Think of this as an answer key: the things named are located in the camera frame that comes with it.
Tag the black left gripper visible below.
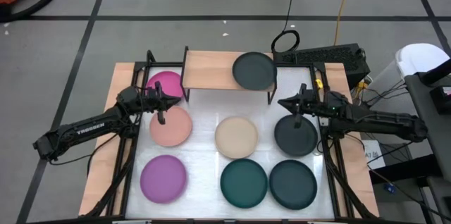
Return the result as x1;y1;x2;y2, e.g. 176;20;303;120
142;80;182;125

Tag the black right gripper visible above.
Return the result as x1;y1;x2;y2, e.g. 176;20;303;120
277;83;333;129

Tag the magenta plate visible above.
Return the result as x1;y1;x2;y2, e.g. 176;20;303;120
146;70;185;100

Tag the salmon pink plate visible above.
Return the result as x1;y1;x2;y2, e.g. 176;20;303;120
149;106;193;148

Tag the dark grey plate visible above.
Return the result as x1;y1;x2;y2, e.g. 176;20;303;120
273;114;319;158
232;51;278;92
268;159;318;211

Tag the beige plate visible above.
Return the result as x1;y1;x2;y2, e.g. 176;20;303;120
214;116;259;160

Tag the purple plate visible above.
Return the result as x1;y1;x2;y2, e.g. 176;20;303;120
140;154;188;204

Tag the teal plate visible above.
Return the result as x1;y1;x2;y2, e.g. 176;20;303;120
220;158;268;209

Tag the wooden shelf with black legs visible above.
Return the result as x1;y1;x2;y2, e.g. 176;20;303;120
180;46;278;106

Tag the black computer case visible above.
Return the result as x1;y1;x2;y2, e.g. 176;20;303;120
273;43;371;89

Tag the white paper label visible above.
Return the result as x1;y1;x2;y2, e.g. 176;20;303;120
362;139;387;170

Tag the dark grey desk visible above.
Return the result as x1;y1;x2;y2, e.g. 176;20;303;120
404;72;451;182

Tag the black device on desk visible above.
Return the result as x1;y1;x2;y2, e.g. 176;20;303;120
429;85;451;116

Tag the black metal table frame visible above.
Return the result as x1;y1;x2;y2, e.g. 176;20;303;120
84;49;380;224

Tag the yellow cable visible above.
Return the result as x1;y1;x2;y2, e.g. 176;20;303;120
333;0;356;46

